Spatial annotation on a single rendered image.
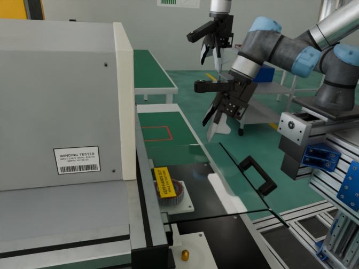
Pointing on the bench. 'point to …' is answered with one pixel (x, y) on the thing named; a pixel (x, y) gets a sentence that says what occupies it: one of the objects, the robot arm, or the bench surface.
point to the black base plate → (228, 242)
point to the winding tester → (65, 103)
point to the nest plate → (194, 252)
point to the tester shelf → (86, 223)
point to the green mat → (186, 138)
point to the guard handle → (270, 186)
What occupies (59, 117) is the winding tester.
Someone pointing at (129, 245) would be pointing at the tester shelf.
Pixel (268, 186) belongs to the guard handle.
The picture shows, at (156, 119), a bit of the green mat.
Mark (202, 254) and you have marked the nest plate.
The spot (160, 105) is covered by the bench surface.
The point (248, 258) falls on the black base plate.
